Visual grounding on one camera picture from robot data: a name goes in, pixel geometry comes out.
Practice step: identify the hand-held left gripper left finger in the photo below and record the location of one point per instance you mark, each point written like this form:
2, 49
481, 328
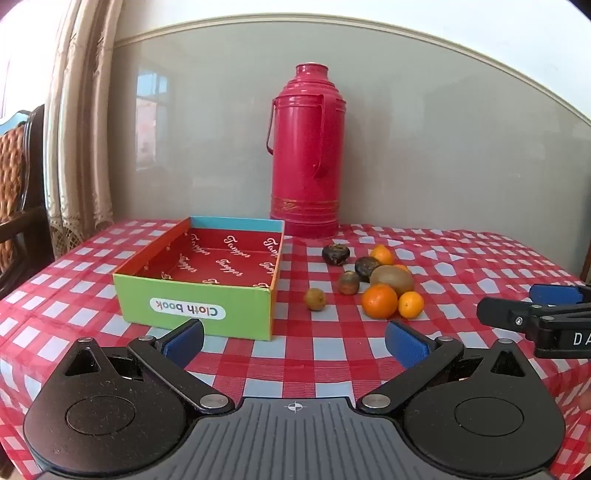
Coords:
184, 340

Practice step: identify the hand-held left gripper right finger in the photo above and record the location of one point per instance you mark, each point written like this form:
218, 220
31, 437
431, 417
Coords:
407, 345

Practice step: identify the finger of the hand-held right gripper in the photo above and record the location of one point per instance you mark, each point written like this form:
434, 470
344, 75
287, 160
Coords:
554, 294
501, 313

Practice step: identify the colourful cardboard box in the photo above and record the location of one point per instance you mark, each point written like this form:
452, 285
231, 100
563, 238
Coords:
217, 277

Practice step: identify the small mandarin orange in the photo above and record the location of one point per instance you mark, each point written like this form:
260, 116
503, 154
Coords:
411, 305
382, 254

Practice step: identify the large orange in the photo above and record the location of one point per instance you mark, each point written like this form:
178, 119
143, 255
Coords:
379, 301

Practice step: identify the large brown kiwi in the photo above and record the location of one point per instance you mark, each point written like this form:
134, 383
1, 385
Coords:
393, 279

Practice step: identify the dark wrinkled passion fruit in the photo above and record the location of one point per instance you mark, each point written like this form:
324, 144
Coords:
335, 254
365, 268

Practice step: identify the small brown kiwi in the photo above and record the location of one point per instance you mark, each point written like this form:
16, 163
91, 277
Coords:
315, 299

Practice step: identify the red checkered tablecloth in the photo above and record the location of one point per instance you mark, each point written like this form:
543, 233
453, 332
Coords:
295, 360

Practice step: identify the red thermos flask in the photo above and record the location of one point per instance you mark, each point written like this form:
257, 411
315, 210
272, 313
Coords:
304, 152

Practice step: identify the dark wooden wicker chair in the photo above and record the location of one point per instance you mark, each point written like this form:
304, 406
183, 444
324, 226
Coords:
27, 184

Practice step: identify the beige lace curtain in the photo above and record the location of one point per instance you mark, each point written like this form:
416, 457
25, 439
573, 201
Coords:
78, 138

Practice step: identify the light blue object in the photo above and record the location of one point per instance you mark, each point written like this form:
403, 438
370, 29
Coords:
13, 121

